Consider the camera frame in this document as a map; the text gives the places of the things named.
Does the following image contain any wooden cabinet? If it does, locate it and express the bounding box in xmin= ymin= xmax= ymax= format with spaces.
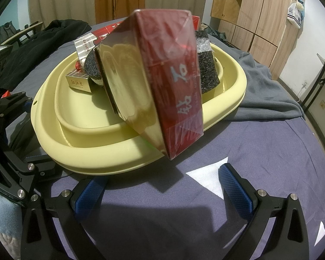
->
xmin=210 ymin=0 xmax=305 ymax=80

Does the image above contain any pale yellow plastic basin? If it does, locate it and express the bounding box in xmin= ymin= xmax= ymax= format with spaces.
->
xmin=30 ymin=42 xmax=247 ymax=176

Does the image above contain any beige curtain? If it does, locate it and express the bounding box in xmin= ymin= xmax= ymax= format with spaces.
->
xmin=30 ymin=0 xmax=217 ymax=30

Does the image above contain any white plastic bag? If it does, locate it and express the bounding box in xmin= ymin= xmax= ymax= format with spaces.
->
xmin=287 ymin=0 xmax=306 ymax=29

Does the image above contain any dark bag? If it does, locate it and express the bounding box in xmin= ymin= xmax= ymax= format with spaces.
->
xmin=0 ymin=22 xmax=20 ymax=44

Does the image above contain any black jacket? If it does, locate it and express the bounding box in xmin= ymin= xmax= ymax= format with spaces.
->
xmin=5 ymin=19 xmax=93 ymax=93

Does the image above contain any grey blanket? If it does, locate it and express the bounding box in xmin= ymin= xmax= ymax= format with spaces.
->
xmin=200 ymin=23 xmax=305 ymax=121

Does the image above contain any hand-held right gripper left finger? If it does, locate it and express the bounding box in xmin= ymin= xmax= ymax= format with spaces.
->
xmin=20 ymin=177 xmax=109 ymax=260

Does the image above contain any black foam block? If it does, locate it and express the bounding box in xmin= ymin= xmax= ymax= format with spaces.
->
xmin=84 ymin=48 xmax=107 ymax=87
xmin=194 ymin=30 xmax=221 ymax=93

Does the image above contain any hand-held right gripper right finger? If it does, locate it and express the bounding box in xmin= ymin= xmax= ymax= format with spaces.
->
xmin=218 ymin=164 xmax=310 ymax=260

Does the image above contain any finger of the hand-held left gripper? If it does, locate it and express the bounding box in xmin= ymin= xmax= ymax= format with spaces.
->
xmin=0 ymin=91 xmax=33 ymax=120
xmin=0 ymin=141 xmax=56 ymax=209

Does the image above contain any wooden chair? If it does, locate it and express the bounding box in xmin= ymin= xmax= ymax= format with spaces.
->
xmin=1 ymin=20 xmax=41 ymax=45

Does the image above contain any silver cigarette pack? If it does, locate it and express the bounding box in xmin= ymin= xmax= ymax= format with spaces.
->
xmin=73 ymin=32 xmax=98 ymax=63

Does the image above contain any light blue fleece cloth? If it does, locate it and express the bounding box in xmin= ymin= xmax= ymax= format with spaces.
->
xmin=0 ymin=185 xmax=21 ymax=252

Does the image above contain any dark glossy carton box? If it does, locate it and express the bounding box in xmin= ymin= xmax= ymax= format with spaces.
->
xmin=93 ymin=9 xmax=204 ymax=160

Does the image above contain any red carton box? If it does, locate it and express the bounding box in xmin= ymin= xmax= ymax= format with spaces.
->
xmin=91 ymin=16 xmax=201 ymax=45

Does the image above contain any gold cigarette pack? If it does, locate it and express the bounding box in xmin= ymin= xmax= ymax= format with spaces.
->
xmin=65 ymin=70 xmax=94 ymax=94

